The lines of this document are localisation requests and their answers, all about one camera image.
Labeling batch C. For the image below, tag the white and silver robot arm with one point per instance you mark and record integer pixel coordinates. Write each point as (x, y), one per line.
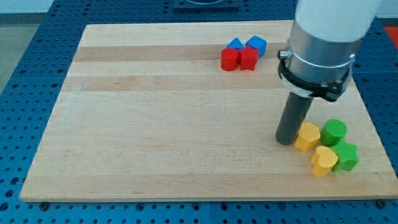
(324, 39)

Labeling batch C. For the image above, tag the red star block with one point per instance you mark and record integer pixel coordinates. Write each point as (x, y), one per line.
(248, 58)

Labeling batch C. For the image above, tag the blue cube block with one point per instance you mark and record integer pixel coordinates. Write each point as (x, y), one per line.
(258, 43)

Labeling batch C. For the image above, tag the green star block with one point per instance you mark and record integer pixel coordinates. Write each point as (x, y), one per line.
(347, 156)

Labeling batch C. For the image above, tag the wooden board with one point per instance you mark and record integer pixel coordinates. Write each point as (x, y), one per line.
(146, 113)

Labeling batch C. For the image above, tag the red cylinder block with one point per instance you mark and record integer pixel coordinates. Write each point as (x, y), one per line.
(229, 59)

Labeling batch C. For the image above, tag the blue triangle block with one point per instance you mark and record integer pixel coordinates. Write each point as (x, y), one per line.
(235, 44)

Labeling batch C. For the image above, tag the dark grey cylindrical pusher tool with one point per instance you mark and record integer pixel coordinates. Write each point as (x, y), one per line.
(294, 113)

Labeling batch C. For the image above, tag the yellow hexagon block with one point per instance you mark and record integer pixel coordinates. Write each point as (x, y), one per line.
(308, 137)

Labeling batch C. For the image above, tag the yellow heart block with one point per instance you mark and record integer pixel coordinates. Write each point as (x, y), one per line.
(323, 160)

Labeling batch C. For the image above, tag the green cylinder block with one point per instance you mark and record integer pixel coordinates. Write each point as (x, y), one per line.
(332, 131)

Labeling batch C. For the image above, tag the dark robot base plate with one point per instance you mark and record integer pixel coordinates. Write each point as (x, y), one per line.
(205, 4)

